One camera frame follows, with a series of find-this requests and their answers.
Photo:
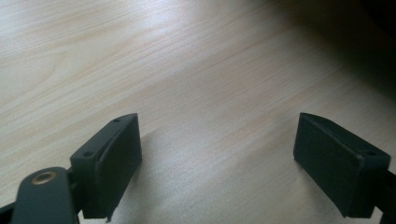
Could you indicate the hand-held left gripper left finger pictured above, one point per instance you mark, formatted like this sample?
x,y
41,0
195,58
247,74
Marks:
x,y
109,168

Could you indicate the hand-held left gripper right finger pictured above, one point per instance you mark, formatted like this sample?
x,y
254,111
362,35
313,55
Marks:
x,y
339,165

